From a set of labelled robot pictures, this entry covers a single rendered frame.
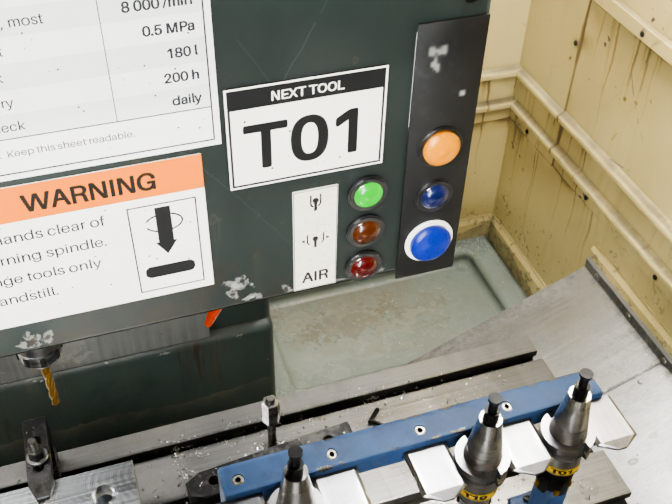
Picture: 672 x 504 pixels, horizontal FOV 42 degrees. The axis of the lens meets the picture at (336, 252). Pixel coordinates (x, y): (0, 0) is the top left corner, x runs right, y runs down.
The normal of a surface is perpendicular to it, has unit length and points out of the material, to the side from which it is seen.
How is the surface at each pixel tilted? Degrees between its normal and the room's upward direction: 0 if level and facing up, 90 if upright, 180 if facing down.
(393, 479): 0
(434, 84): 90
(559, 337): 24
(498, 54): 90
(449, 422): 0
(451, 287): 0
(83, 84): 90
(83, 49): 90
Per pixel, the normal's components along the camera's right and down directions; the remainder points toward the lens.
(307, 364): 0.02, -0.74
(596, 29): -0.95, 0.20
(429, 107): 0.32, 0.64
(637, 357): -0.39, -0.58
